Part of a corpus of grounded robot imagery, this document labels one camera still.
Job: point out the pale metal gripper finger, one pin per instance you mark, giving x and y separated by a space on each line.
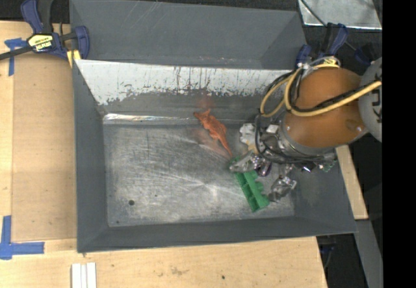
282 187
243 164

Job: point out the green toy block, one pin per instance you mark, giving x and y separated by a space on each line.
252 187

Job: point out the orange toy dinosaur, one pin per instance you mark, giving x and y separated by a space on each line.
214 129

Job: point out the grey metal bin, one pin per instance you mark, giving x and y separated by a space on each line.
162 182

